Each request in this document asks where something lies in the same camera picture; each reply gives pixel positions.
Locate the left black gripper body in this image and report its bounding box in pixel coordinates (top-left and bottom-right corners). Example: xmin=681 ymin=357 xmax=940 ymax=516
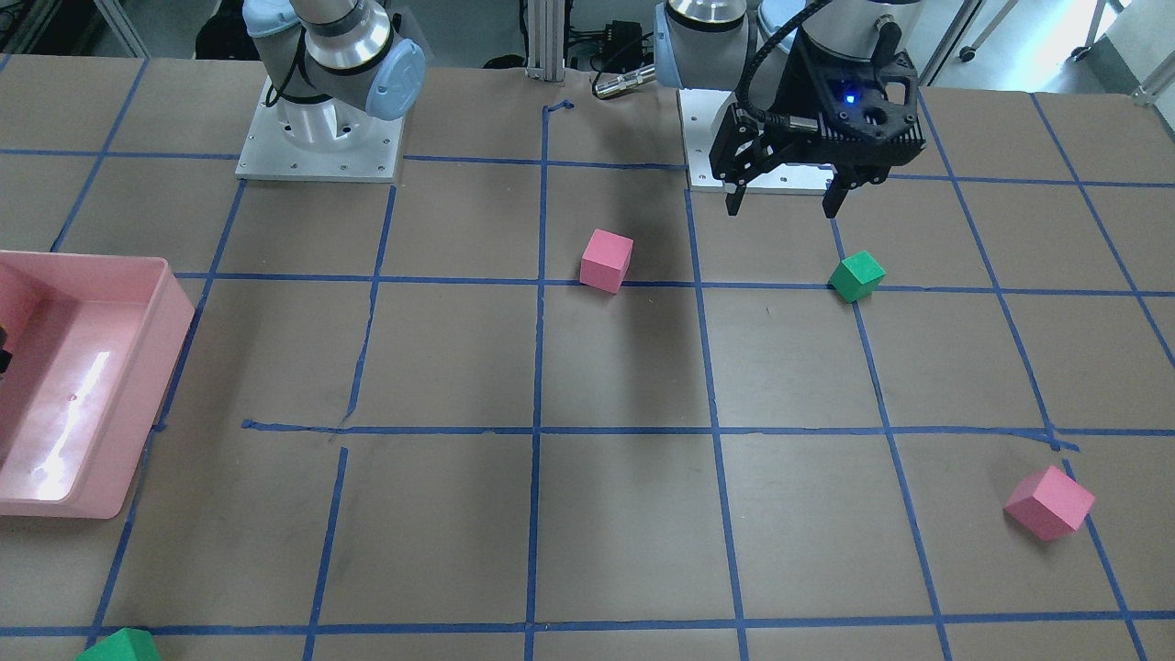
xmin=709 ymin=26 xmax=926 ymax=194

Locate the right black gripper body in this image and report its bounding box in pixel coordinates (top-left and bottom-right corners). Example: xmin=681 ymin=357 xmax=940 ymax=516
xmin=0 ymin=325 xmax=12 ymax=375

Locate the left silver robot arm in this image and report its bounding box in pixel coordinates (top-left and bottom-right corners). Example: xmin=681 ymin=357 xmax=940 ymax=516
xmin=652 ymin=1 xmax=926 ymax=218

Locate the green cube near left arm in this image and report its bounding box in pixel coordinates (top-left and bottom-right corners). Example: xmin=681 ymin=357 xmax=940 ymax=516
xmin=828 ymin=251 xmax=887 ymax=304

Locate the pink plastic bin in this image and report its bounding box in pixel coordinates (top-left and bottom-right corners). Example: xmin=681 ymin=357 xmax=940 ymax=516
xmin=1 ymin=251 xmax=194 ymax=519

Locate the pink cube centre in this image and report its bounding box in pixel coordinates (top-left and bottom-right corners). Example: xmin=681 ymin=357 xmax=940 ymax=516
xmin=578 ymin=229 xmax=635 ymax=296

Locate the pink cube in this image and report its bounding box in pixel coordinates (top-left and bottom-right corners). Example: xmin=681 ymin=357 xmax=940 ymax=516
xmin=1003 ymin=465 xmax=1096 ymax=542
xmin=578 ymin=229 xmax=635 ymax=296

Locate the green cube near bin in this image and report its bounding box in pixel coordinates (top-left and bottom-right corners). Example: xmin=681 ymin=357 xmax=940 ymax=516
xmin=76 ymin=628 xmax=161 ymax=661

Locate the pink cube far side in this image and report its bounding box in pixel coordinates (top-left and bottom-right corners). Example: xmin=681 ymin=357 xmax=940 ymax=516
xmin=1003 ymin=465 xmax=1096 ymax=542

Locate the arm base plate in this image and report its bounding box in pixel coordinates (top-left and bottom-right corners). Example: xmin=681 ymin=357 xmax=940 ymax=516
xmin=678 ymin=89 xmax=834 ymax=196
xmin=235 ymin=79 xmax=407 ymax=186

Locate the silver cable connector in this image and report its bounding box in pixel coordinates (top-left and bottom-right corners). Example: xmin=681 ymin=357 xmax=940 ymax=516
xmin=592 ymin=65 xmax=657 ymax=100

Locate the aluminium frame post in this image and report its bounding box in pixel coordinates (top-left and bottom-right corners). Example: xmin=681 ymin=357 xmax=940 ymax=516
xmin=523 ymin=0 xmax=568 ymax=85

